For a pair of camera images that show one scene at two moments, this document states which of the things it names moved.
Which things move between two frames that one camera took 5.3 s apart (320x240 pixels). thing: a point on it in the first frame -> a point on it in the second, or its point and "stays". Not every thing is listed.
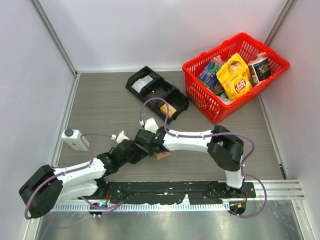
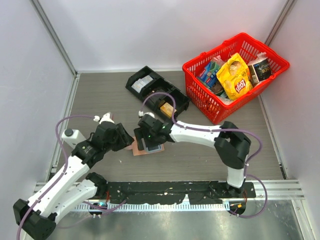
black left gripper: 139,154 -> 126,140
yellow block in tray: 172,111 stays
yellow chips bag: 235,77 stays
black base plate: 173,192 stays
